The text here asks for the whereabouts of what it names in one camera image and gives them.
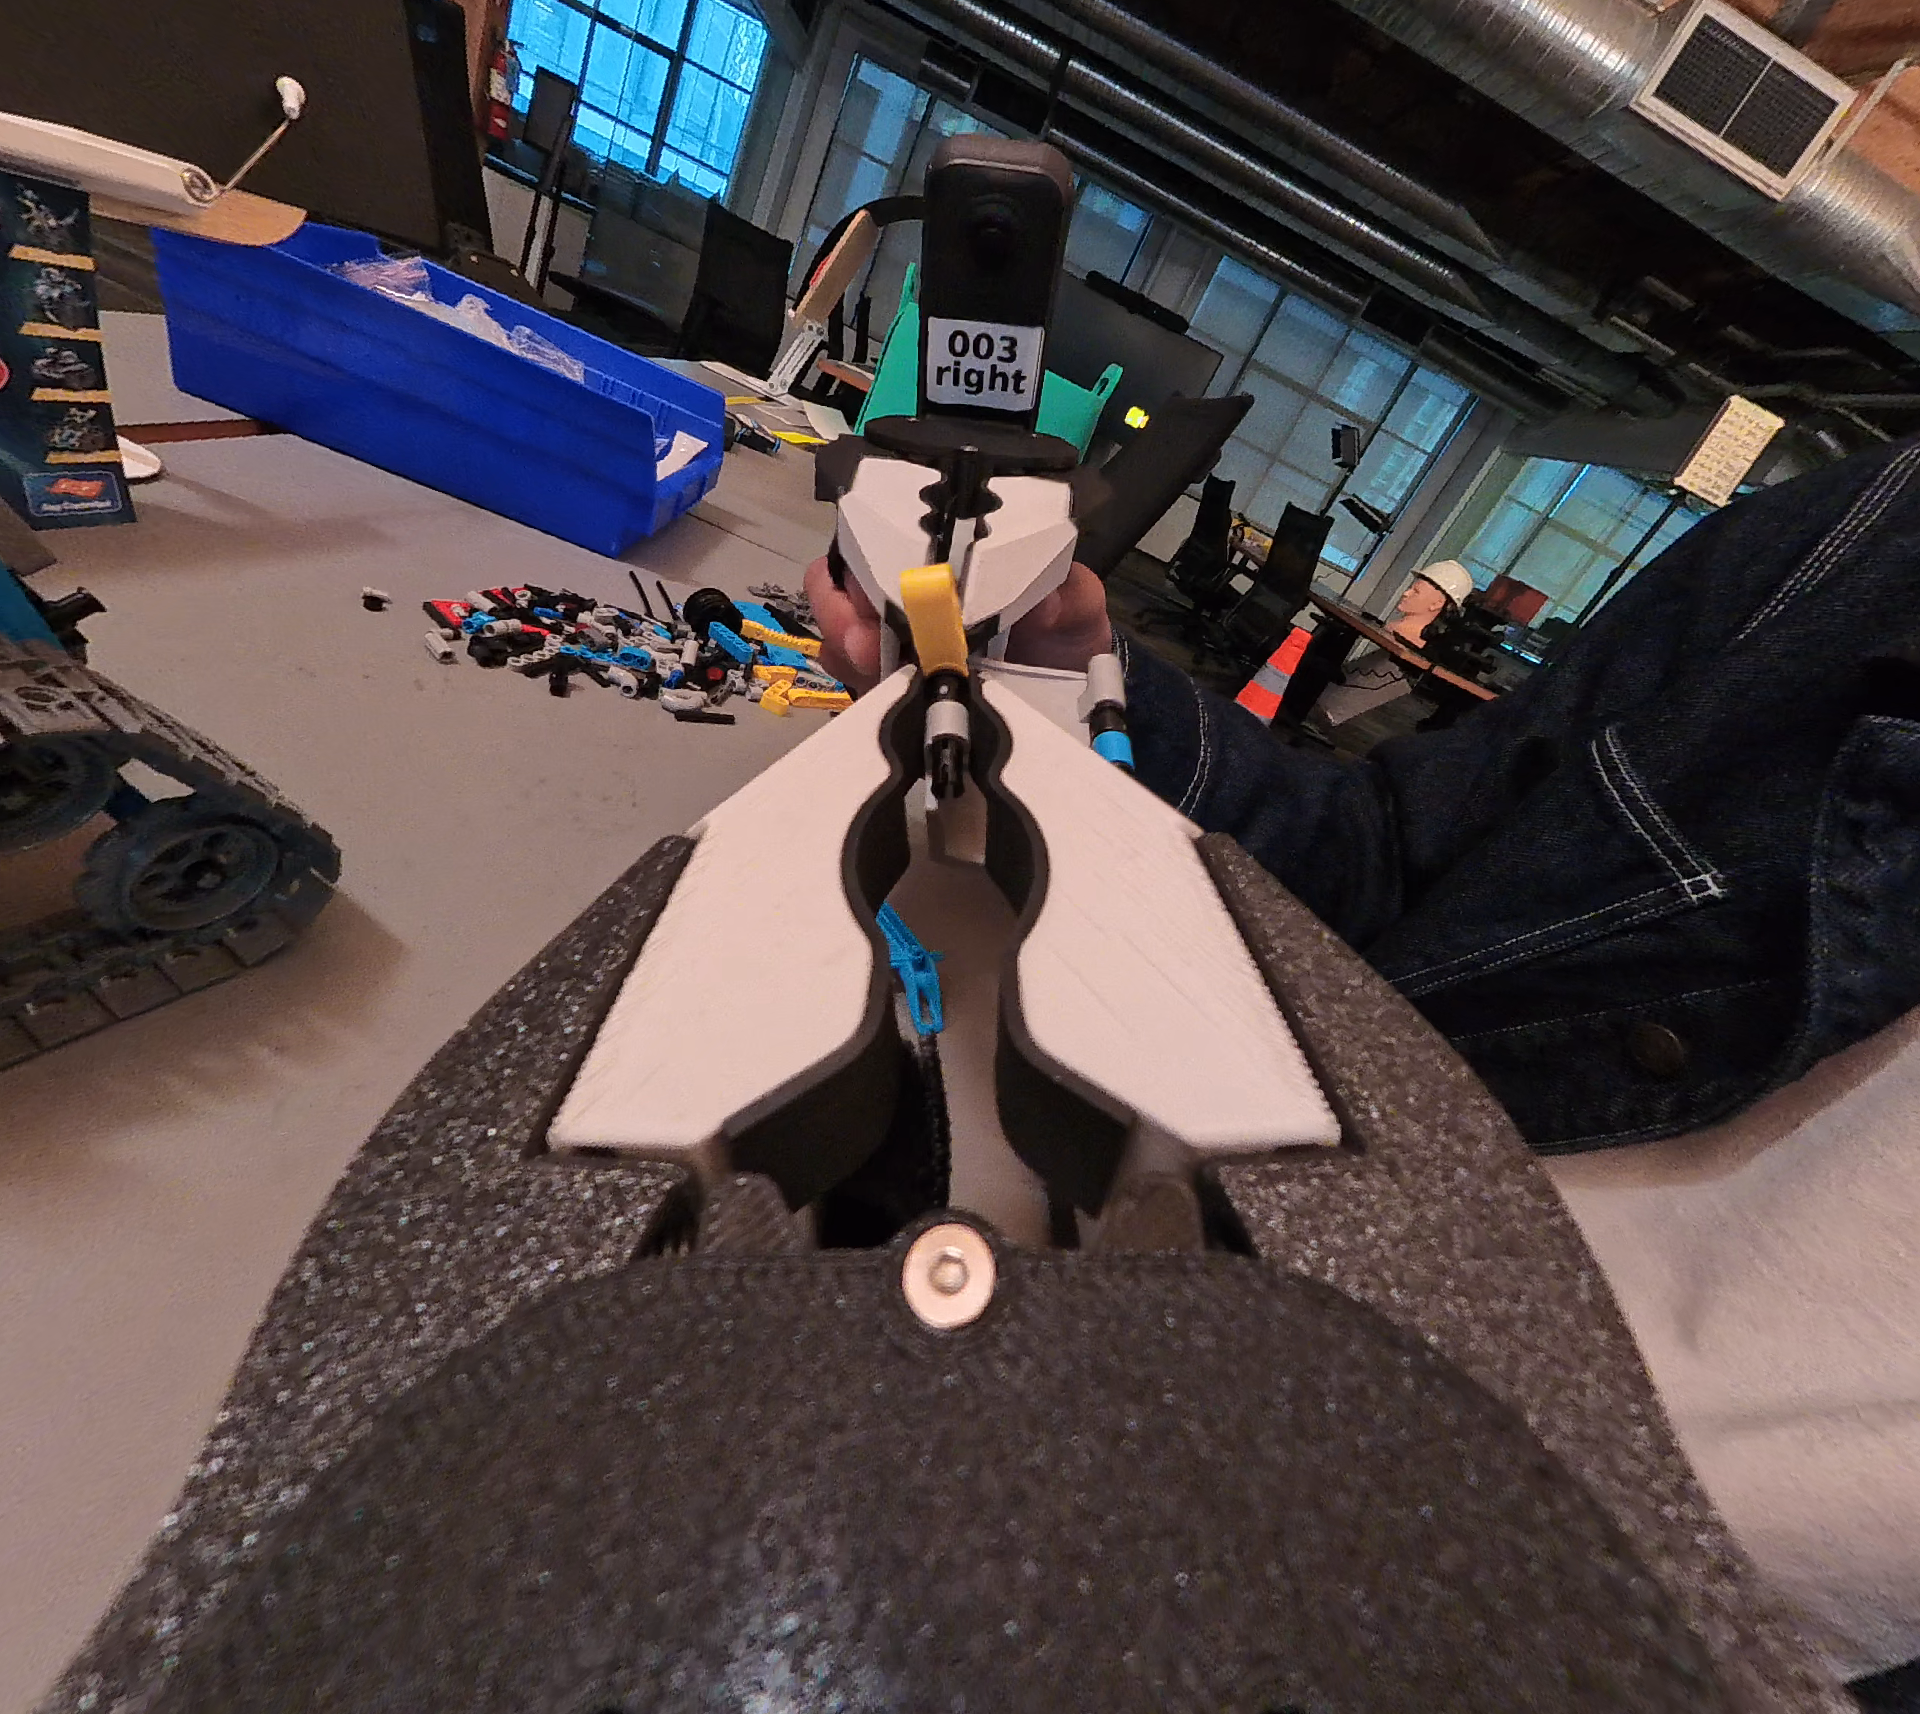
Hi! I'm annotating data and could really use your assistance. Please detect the blue plastic bin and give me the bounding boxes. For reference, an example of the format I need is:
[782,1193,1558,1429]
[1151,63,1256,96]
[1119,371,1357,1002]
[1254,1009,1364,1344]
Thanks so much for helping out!
[152,224,734,564]

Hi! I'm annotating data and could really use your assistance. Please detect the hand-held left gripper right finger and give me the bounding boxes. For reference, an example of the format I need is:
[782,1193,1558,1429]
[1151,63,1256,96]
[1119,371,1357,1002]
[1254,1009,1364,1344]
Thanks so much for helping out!
[972,695,1346,1155]

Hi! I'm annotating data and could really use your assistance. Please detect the blue tracked toy robot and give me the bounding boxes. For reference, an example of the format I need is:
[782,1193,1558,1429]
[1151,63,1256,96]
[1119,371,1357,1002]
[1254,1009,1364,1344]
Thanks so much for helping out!
[0,556,344,1074]

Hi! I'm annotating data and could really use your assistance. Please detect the clear plastic bags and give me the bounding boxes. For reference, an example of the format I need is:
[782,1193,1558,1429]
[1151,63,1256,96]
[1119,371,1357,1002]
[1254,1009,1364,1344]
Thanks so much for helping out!
[331,252,708,472]

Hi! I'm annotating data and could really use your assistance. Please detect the small robot kit box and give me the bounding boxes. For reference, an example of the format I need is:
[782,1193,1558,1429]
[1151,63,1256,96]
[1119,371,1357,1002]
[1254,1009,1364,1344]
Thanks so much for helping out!
[0,166,140,535]

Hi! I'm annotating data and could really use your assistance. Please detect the orange traffic cone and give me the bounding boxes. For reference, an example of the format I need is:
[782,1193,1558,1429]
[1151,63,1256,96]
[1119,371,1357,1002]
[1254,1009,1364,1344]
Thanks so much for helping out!
[1233,618,1325,730]

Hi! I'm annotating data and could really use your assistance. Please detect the paned window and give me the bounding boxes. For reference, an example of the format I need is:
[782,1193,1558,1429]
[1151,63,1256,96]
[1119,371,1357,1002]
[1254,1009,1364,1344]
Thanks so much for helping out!
[390,0,788,205]

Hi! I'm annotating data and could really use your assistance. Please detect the yellow black small part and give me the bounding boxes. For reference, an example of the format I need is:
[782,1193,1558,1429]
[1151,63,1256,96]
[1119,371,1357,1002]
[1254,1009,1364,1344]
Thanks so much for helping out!
[899,558,994,880]

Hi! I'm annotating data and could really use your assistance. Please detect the ceiling air vent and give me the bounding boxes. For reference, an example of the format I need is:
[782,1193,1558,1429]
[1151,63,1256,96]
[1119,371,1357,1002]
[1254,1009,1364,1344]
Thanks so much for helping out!
[1626,0,1864,203]

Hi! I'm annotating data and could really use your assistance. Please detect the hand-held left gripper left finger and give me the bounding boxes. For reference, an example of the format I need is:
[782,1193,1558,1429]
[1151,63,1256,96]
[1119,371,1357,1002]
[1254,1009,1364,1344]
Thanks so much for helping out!
[550,670,920,1163]

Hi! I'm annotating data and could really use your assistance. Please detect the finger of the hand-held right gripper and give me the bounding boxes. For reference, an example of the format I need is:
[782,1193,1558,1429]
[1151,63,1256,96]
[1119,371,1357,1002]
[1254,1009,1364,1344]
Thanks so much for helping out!
[965,475,1101,674]
[822,467,960,669]

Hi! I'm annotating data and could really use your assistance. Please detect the teal plastic tub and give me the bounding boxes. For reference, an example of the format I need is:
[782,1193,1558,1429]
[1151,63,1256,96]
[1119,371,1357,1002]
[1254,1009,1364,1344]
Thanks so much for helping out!
[853,287,1159,444]

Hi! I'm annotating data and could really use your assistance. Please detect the person's right forearm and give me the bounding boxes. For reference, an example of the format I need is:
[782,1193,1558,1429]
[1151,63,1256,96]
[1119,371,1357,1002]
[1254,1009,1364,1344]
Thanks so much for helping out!
[1127,440,1920,1161]

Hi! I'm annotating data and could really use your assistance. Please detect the person's right hand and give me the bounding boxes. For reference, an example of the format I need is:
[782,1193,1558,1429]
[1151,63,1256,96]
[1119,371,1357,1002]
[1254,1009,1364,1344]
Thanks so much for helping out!
[804,549,907,696]

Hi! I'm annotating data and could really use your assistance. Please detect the pile of small building pieces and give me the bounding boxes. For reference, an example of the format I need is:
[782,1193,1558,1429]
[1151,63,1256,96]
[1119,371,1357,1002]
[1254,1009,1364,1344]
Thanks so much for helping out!
[362,571,858,730]

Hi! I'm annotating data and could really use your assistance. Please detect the person's white shirt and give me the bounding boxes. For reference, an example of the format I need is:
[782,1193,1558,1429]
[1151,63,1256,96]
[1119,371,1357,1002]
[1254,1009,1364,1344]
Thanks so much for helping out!
[1540,1010,1920,1678]

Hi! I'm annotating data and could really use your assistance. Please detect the small blue pin piece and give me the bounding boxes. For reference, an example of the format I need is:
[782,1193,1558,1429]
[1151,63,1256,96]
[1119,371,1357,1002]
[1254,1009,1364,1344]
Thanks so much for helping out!
[876,902,949,1044]

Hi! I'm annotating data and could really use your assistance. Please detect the grey desk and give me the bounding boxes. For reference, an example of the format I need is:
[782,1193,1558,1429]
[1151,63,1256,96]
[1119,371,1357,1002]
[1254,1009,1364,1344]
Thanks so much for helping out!
[0,305,1680,1714]

